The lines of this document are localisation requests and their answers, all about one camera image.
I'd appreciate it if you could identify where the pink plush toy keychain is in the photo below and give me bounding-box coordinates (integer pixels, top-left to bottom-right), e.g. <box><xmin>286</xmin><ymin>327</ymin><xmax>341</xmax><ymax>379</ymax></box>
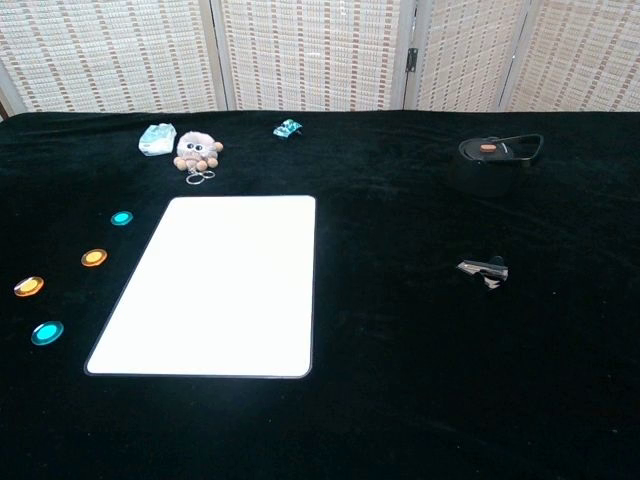
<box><xmin>173</xmin><ymin>130</ymin><xmax>225</xmax><ymax>186</ymax></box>

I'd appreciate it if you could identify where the woven bamboo screen panel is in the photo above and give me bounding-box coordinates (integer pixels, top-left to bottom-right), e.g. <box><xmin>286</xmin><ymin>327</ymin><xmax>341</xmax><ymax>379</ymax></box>
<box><xmin>399</xmin><ymin>0</ymin><xmax>531</xmax><ymax>113</ymax></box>
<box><xmin>0</xmin><ymin>0</ymin><xmax>226</xmax><ymax>116</ymax></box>
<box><xmin>499</xmin><ymin>0</ymin><xmax>640</xmax><ymax>113</ymax></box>
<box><xmin>209</xmin><ymin>0</ymin><xmax>416</xmax><ymax>112</ymax></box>

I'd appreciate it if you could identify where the crumpled white blue packet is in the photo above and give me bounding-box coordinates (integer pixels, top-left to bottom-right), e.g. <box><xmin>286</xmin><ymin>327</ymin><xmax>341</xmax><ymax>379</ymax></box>
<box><xmin>138</xmin><ymin>122</ymin><xmax>178</xmax><ymax>158</ymax></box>

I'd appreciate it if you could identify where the black pot with handle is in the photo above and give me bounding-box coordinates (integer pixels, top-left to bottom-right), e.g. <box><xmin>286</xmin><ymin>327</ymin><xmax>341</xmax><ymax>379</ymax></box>
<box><xmin>452</xmin><ymin>133</ymin><xmax>545</xmax><ymax>199</ymax></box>

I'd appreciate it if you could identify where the black velvet tablecloth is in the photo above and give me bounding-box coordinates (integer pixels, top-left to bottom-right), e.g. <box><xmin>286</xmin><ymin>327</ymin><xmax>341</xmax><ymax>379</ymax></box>
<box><xmin>0</xmin><ymin>109</ymin><xmax>640</xmax><ymax>480</ymax></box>

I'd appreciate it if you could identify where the white rectangular board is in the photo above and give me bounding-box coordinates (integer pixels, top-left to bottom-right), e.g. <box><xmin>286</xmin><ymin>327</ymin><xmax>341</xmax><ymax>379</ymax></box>
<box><xmin>83</xmin><ymin>194</ymin><xmax>317</xmax><ymax>379</ymax></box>

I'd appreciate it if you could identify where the silver black staple remover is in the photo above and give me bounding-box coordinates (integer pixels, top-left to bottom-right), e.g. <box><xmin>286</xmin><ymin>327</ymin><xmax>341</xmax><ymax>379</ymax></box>
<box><xmin>455</xmin><ymin>255</ymin><xmax>510</xmax><ymax>292</ymax></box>

